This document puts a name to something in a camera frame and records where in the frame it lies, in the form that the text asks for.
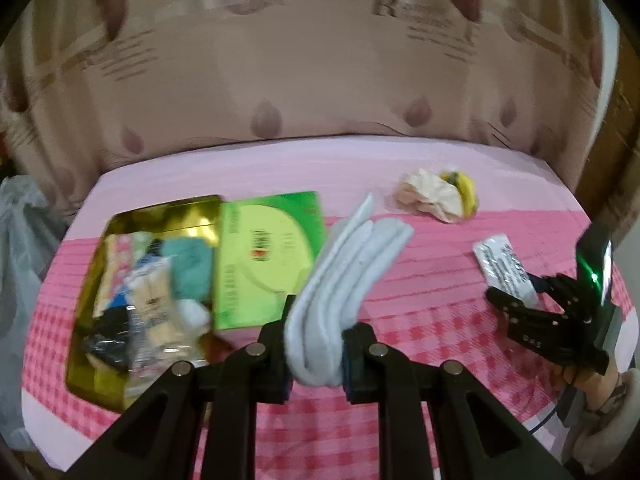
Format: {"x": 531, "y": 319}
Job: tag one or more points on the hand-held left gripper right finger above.
{"x": 350, "y": 375}

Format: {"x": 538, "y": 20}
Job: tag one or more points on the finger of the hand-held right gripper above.
{"x": 520, "y": 312}
{"x": 555, "y": 282}

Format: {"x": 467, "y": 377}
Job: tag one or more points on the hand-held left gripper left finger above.
{"x": 272, "y": 360}

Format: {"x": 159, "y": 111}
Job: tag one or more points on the white printed packet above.
{"x": 500, "y": 260}

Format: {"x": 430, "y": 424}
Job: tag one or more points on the white sock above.
{"x": 340, "y": 280}

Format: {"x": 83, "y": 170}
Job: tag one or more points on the teal fluffy ball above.
{"x": 187, "y": 265}

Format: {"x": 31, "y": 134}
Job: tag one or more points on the clear bag of cotton swabs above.
{"x": 152, "y": 305}

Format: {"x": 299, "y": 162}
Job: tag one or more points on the black and blue packet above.
{"x": 107, "y": 335}

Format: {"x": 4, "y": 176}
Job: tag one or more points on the gold tin box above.
{"x": 150, "y": 217}

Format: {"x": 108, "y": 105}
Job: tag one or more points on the person's right forearm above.
{"x": 610, "y": 440}

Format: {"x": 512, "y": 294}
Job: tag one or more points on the person's right hand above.
{"x": 600, "y": 385}

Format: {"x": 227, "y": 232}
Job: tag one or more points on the white lace cloth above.
{"x": 192, "y": 315}

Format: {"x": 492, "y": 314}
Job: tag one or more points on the pink checkered blanket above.
{"x": 425, "y": 310}

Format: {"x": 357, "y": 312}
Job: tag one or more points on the green tissue box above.
{"x": 265, "y": 255}

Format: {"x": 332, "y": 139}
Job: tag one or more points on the floral cloth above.
{"x": 117, "y": 260}

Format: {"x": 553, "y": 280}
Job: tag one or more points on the grey plastic bag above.
{"x": 20, "y": 260}

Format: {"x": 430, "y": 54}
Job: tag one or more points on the beige leaf-print fabric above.
{"x": 300, "y": 60}

